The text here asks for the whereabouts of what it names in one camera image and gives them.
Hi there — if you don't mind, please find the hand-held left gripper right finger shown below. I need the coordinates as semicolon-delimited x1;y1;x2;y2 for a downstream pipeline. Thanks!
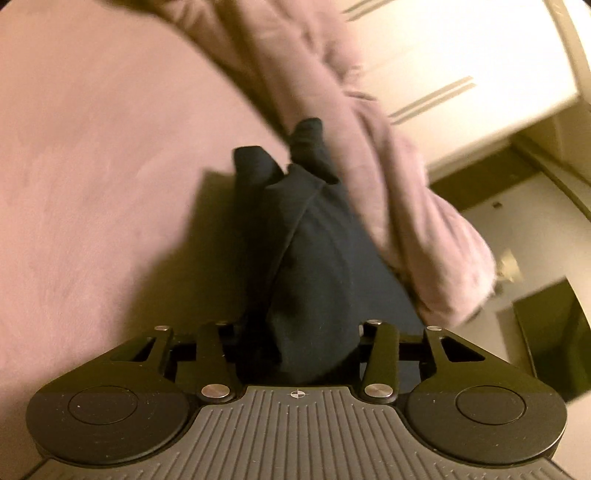
360;318;469;404

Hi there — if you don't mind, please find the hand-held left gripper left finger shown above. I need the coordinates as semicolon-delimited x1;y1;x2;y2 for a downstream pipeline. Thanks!
131;320;238;404

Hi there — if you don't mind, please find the dark navy zip jacket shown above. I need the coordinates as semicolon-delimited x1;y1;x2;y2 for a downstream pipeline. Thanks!
231;117;428;386

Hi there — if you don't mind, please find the dark glossy box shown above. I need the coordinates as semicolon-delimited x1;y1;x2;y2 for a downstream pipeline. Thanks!
512;279;591;402

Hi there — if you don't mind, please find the pink duvet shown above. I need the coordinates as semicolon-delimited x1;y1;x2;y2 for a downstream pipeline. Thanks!
152;0;499;324

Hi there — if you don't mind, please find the pink bed sheet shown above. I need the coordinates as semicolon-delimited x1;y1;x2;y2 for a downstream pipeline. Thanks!
0;0;287;416

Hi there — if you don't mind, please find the white wardrobe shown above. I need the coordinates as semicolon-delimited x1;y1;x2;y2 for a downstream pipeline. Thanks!
342;0;591;172

